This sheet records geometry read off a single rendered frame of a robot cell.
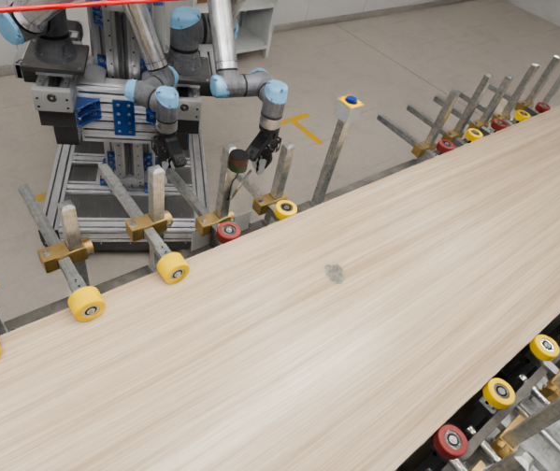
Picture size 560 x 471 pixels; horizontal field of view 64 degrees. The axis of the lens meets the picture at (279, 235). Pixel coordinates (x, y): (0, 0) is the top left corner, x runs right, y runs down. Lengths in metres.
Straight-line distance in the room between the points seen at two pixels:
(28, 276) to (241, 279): 1.46
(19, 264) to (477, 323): 2.15
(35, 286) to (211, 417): 1.57
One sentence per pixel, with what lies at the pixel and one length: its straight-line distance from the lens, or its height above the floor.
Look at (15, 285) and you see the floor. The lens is 2.59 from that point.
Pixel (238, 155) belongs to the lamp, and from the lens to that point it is 1.39.
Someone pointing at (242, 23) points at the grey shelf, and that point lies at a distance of 4.95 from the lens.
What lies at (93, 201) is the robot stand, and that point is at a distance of 2.62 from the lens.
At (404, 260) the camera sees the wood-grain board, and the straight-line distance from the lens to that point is 1.64.
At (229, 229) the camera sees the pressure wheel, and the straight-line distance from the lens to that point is 1.51.
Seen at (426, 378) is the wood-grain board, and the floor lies 0.90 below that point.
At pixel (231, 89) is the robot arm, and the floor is 1.24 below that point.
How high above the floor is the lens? 2.00
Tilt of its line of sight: 45 degrees down
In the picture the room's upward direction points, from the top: 16 degrees clockwise
